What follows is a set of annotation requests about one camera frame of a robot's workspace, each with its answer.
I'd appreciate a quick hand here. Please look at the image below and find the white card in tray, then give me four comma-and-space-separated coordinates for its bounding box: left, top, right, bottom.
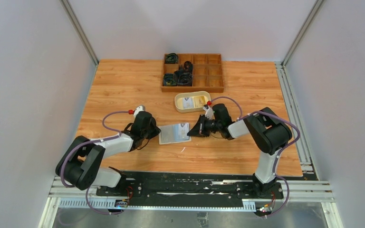
182, 97, 195, 109

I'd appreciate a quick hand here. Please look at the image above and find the rolled black belt top left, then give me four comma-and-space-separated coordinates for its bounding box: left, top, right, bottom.
164, 53, 179, 64

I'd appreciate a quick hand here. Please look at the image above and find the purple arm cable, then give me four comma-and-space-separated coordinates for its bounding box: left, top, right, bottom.
59, 109, 136, 216
206, 95, 301, 218

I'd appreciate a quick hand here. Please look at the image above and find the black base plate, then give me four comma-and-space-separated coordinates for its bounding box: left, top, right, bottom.
88, 171, 287, 208

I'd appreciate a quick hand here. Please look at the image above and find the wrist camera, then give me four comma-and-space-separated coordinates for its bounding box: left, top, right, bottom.
203, 104, 214, 120
133, 105, 145, 117

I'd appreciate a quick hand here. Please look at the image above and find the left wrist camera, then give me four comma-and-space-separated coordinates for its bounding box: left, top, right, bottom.
133, 105, 145, 117

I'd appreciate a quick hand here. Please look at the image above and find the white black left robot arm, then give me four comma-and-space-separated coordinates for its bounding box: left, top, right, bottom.
55, 106, 161, 196

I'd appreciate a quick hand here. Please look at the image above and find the wooden compartment box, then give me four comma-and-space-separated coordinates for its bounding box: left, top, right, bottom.
160, 53, 225, 93

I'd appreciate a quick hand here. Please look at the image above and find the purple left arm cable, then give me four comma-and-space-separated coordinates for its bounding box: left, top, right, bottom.
59, 109, 136, 216

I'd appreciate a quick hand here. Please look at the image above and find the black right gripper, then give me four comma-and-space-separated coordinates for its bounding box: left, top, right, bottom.
188, 114, 222, 137

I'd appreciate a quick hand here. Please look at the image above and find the rolled black belt middle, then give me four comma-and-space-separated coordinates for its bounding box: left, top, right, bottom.
183, 61, 193, 73

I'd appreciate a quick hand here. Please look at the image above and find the beige oval tray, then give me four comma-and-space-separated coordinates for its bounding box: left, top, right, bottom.
174, 91, 211, 113

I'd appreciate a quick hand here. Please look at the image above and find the pale credit card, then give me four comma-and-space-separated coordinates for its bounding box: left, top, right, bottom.
176, 123, 190, 141

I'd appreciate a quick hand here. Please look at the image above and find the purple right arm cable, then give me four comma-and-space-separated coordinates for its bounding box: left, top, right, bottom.
206, 95, 301, 218

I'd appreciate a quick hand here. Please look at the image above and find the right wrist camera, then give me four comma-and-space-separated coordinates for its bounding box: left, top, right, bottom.
203, 104, 214, 120

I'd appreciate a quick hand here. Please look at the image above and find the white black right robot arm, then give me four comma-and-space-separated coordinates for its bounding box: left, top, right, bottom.
187, 104, 292, 199

